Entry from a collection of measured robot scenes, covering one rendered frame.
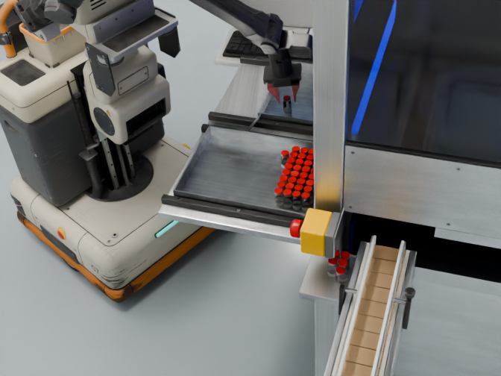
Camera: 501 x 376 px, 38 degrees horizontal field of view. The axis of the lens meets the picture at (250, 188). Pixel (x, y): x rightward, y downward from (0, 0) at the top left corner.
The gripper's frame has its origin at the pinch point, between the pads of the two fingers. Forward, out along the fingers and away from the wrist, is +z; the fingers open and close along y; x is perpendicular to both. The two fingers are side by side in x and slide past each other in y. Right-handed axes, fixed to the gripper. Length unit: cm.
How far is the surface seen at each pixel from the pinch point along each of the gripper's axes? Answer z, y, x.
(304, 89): 4.8, 4.0, 10.8
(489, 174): -20, 44, -58
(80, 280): 83, -92, 10
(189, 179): 2.4, -24.3, -27.6
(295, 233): -6, 5, -57
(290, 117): 1.5, 1.0, -6.5
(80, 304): 84, -89, -1
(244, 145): 3.6, -11.3, -14.1
